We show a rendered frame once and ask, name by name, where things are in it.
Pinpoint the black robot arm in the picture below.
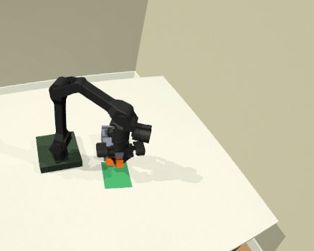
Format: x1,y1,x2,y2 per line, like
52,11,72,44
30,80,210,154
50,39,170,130
49,77,152,164

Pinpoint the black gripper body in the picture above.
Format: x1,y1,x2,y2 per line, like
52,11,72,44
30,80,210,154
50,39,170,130
96,136,146,158

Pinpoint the orange l-shaped part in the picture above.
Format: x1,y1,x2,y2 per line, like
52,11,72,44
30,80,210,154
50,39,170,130
105,158,124,168

